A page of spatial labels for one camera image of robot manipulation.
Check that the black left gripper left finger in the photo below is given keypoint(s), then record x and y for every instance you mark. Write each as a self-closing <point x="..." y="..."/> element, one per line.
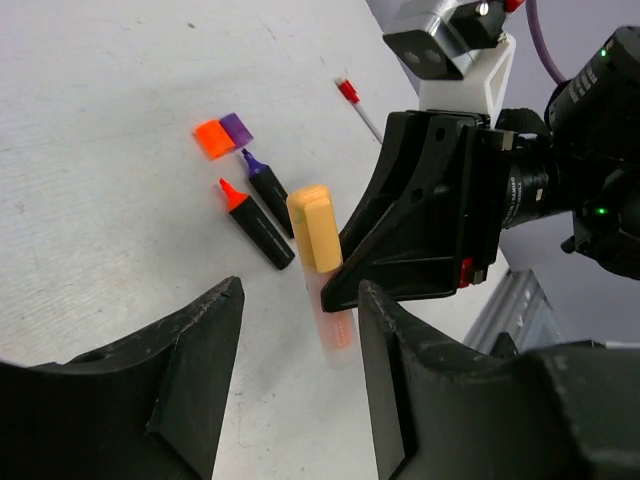
<point x="148" y="406"/>

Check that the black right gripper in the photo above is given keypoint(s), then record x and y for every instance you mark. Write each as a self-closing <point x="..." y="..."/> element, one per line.
<point x="581" y="156"/>

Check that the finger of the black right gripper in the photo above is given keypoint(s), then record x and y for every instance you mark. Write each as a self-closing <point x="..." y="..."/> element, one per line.
<point x="428" y="221"/>

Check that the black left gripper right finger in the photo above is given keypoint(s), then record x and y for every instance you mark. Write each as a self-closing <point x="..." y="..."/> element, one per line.
<point x="441" y="410"/>

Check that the pale orange yellow highlighter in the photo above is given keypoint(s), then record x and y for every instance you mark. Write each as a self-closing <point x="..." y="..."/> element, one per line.
<point x="315" y="231"/>

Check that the purple black highlighter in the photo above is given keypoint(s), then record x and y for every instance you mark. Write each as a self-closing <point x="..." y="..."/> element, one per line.
<point x="269" y="189"/>

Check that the orange black highlighter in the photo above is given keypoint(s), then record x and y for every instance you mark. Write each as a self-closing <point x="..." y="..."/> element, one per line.
<point x="255" y="224"/>

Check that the purple highlighter cap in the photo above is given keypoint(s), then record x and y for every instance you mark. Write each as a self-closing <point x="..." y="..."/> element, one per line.
<point x="236" y="130"/>

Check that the orange highlighter cap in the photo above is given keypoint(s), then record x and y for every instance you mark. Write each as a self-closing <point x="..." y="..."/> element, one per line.
<point x="213" y="139"/>

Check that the red cap thin pen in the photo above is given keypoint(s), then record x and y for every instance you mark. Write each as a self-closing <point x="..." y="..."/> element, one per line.
<point x="349" y="92"/>

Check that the aluminium table frame rail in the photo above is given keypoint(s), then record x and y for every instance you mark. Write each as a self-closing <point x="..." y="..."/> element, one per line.
<point x="520" y="308"/>

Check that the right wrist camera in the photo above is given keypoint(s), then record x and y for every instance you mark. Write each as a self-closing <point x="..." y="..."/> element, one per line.
<point x="458" y="50"/>

